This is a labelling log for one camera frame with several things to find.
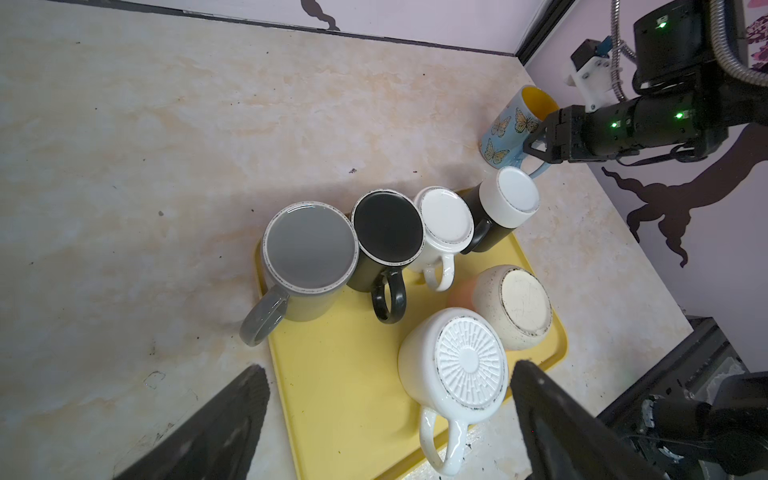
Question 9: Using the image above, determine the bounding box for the orange speckled mug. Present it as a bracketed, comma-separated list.
[447, 265, 553, 351]

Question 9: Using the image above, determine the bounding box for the black and white mug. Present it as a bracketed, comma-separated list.
[461, 166, 540, 255]

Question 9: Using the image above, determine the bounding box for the grey mug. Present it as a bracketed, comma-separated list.
[240, 201, 359, 346]

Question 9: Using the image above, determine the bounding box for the yellow plastic tray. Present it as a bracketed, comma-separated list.
[254, 188, 569, 480]

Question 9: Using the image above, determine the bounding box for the blue butterfly mug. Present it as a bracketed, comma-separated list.
[479, 85, 559, 169]

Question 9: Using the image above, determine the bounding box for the white ribbed mug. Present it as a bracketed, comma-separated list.
[398, 307, 509, 476]

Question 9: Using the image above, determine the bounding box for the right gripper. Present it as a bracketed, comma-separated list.
[523, 100, 639, 164]

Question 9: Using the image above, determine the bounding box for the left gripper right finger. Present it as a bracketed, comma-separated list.
[510, 360, 664, 479]

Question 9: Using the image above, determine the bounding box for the black base frame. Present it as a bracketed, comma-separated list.
[598, 317, 767, 479]

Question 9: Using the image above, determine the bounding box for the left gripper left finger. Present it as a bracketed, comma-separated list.
[118, 364, 270, 479]

